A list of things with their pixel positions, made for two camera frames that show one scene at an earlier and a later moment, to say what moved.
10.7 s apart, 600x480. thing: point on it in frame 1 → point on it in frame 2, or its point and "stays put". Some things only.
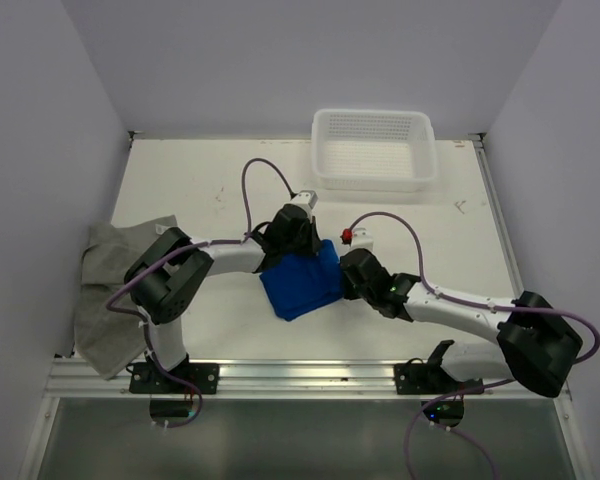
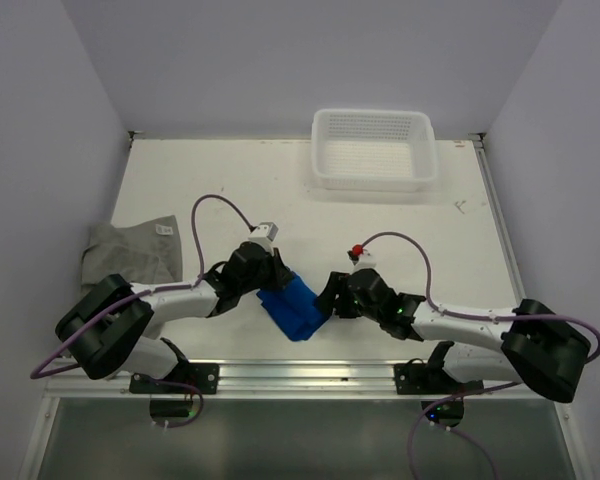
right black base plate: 421,378 stays put
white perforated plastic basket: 373,150 stays put
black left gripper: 313,243 → 280,273
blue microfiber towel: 298,283 → 293,309
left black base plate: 148,378 stays put
